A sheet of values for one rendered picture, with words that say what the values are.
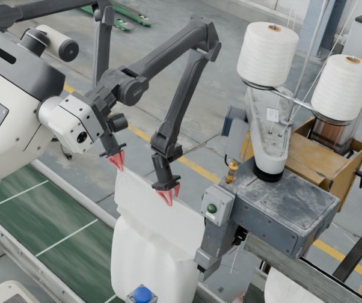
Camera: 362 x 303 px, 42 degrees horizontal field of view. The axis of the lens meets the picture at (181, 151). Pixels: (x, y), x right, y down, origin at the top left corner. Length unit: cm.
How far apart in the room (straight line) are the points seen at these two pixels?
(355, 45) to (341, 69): 22
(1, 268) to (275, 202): 188
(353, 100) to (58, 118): 81
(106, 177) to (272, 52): 222
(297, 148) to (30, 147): 85
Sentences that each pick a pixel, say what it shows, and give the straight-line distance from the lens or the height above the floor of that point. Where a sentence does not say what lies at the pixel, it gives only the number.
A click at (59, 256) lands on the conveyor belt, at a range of 239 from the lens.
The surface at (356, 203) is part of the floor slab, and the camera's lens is 391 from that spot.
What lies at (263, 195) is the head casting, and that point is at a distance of 136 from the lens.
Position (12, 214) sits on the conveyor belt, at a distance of 261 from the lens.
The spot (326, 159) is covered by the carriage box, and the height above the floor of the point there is 133.
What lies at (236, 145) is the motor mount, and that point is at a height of 121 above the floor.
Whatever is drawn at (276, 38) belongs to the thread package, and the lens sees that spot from 146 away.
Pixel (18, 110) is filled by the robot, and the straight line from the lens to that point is 135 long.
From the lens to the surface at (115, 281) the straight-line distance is 216.
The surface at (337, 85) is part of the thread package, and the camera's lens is 139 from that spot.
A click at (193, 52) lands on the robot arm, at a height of 154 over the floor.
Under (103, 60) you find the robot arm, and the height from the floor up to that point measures 137.
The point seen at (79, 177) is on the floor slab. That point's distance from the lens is 345.
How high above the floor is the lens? 214
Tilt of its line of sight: 34 degrees down
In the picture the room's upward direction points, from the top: 11 degrees clockwise
